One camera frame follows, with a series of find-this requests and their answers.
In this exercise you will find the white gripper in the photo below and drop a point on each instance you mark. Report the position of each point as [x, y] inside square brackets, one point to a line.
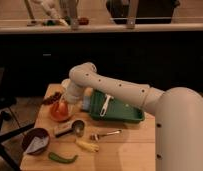
[73, 94]

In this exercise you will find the red orange apple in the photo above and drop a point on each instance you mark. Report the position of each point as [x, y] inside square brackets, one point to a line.
[62, 109]

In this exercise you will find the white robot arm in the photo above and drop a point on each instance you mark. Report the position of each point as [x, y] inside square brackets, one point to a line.
[178, 115]

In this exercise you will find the red orange bowl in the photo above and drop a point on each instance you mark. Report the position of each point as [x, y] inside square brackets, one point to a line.
[59, 118]

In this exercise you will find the dark brown bowl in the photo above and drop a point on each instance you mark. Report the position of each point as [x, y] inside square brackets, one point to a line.
[36, 132]

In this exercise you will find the blue grey sponge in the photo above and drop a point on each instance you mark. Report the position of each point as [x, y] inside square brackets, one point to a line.
[85, 105]

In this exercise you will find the dark red grapes bunch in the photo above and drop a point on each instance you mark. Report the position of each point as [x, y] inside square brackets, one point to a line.
[52, 98]

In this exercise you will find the metal measuring cup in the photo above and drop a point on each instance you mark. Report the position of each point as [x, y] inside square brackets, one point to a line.
[74, 126]

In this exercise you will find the white lidded jar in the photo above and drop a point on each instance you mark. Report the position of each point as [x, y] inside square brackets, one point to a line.
[65, 84]

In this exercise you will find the white dish brush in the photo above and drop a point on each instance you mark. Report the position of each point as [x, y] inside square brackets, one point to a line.
[105, 105]

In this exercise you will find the silver fork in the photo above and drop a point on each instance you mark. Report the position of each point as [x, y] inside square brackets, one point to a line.
[96, 137]

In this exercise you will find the yellow corn cob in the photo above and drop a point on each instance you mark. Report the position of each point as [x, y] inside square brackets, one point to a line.
[91, 147]

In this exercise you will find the green plastic tray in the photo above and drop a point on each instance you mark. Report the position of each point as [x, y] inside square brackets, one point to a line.
[116, 111]

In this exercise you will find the grey white cloth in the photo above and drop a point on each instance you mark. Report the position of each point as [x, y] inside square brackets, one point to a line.
[36, 145]

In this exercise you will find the green chili pepper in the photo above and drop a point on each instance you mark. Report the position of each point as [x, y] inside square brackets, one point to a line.
[55, 157]

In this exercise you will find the dark cabinet box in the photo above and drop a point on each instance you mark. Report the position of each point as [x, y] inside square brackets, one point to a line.
[148, 12]

